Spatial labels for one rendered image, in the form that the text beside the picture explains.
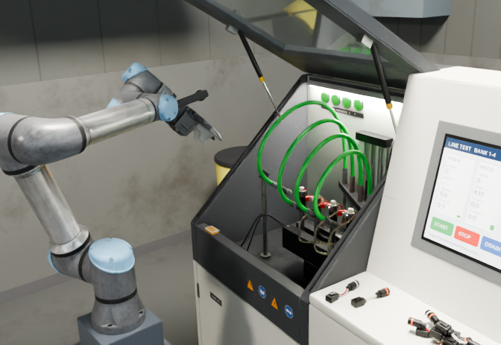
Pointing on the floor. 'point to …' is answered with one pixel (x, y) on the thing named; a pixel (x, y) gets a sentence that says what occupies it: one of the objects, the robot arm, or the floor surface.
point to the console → (422, 134)
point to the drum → (227, 160)
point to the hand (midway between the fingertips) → (216, 135)
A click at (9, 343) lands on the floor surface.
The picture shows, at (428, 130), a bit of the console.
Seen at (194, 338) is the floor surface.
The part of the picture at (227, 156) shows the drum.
